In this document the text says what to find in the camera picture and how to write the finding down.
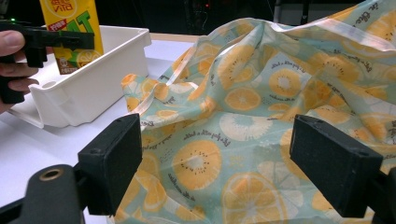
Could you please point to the orange slice print bag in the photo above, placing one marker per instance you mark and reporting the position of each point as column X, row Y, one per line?
column 243, row 99

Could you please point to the yellow drink carton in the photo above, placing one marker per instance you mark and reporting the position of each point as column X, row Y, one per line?
column 71, row 15

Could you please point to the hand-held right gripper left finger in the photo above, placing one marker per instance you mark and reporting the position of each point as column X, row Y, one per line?
column 112, row 161

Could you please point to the white plastic bin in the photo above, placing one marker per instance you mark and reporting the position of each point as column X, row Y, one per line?
column 93, row 87

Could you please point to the black equipment with red light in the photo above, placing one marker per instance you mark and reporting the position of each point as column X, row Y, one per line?
column 204, row 12

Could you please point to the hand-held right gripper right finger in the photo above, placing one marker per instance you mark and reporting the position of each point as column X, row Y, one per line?
column 336, row 165

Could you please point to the white table mat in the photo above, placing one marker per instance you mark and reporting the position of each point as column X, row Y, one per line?
column 25, row 149

